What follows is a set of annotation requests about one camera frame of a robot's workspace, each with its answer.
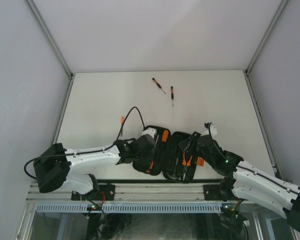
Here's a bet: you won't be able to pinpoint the small orange chisel bit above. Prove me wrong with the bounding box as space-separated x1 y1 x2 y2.
119 116 125 137

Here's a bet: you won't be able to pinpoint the black handled screwdriver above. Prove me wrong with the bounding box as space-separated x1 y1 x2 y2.
145 135 159 174

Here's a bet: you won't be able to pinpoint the black plastic tool case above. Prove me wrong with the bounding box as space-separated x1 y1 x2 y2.
132 125 205 184

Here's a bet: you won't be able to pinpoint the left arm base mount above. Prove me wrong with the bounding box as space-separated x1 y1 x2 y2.
83 183 116 201

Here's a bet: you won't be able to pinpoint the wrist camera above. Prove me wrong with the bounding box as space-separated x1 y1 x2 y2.
141 127 157 139
201 122 218 138

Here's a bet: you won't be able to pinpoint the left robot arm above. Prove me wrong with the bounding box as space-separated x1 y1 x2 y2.
33 128 157 200

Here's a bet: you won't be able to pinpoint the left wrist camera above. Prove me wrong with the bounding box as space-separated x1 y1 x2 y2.
141 127 157 139

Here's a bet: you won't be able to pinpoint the orange handled needle-nose pliers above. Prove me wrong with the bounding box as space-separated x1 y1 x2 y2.
182 151 193 182

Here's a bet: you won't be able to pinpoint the left camera cable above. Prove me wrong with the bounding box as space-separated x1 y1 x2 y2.
23 106 147 180

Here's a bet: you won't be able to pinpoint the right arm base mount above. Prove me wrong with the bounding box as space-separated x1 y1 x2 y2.
203 176 239 202

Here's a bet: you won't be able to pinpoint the blue slotted cable duct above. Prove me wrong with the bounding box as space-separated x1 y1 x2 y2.
35 202 223 214

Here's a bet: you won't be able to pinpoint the small orange precision screwdriver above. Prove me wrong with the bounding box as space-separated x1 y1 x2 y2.
152 77 166 94

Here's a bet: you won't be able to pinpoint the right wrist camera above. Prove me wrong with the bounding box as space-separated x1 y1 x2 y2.
201 122 218 138

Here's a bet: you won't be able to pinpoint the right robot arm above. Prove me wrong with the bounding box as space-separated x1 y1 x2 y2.
179 132 300 233

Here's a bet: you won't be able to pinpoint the small claw hammer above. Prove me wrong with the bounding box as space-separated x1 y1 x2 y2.
163 157 184 184

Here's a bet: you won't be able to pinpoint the aluminium frame rail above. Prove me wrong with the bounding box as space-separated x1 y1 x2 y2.
26 182 241 202

